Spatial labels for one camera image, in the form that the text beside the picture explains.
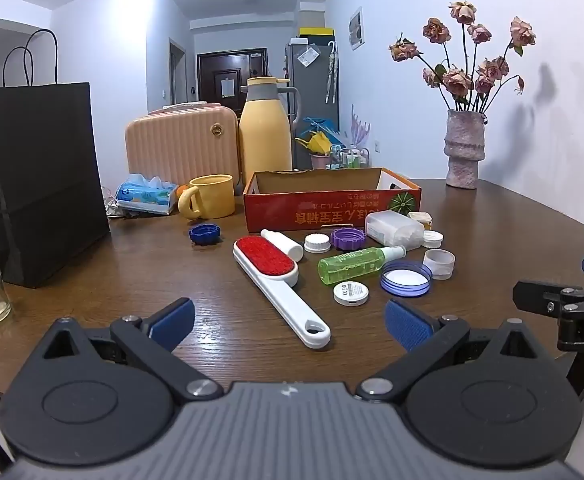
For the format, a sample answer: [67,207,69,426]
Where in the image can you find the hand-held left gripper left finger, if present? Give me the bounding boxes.
[42,297,224,403]

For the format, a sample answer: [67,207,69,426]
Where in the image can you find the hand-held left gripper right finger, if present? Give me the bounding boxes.
[355,299,540,403]

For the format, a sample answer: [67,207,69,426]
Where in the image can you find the blue rimmed round lid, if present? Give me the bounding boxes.
[380,260,433,298]

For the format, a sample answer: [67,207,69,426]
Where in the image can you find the white round disc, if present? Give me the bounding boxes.
[333,281,369,307]

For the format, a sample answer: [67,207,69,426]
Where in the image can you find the white round jar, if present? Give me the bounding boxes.
[423,249,456,281]

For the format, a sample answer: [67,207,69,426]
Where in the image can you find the green spray bottle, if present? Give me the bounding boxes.
[318,245,407,287]

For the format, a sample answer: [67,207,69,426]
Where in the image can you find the blue ridged bottle cap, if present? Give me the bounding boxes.
[189,223,221,246]

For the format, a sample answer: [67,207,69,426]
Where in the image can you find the translucent plastic container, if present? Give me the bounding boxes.
[365,210,425,252]

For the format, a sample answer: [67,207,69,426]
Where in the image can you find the purple ridged bottle cap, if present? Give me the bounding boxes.
[331,227,367,251]

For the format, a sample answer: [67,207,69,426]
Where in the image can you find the red and white lint brush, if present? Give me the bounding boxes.
[233,236,331,350]

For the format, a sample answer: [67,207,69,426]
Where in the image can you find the white ridged screw cap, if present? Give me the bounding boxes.
[304,233,331,254]

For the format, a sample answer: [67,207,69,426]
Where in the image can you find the white spray bottle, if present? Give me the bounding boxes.
[260,229,305,262]

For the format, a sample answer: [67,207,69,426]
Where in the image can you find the red cardboard box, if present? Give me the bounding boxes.
[243,167,423,233]

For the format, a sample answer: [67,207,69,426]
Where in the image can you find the blue tissue pack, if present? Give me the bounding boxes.
[116,173,179,216]

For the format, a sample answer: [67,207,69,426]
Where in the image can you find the yellow mug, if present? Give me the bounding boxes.
[178,174,236,220]

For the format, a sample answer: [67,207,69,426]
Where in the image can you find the pink ceramic vase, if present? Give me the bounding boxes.
[444,109,488,190]

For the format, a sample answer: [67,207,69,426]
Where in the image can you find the pink ribbed suitcase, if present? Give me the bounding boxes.
[124,102,240,188]

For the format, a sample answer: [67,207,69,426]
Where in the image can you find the black paper bag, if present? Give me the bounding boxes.
[0,29,111,289]

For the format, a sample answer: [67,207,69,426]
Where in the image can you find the yellow thermos jug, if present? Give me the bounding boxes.
[238,76,303,186]

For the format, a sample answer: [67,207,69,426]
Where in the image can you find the dried pink roses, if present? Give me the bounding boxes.
[388,0,538,113]

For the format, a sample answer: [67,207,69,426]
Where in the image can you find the dark brown door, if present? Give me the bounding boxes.
[197,51,265,106]

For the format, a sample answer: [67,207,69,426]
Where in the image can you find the grey side doorway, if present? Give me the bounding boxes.
[168,37,187,106]

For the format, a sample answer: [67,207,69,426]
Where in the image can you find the grey refrigerator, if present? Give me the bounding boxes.
[285,40,341,171]

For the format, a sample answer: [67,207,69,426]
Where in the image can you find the hanging folded umbrella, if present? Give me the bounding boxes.
[325,42,340,105]

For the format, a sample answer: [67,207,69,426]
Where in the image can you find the white cables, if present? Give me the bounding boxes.
[102,187,122,218]

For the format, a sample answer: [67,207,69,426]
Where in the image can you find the wire trolley with bottles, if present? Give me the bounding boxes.
[329,144,371,168]

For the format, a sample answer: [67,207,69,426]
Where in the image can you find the purple flower wall sticker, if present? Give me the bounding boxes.
[349,105,375,148]

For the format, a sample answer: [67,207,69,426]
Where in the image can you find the wall picture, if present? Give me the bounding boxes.
[348,6,365,51]

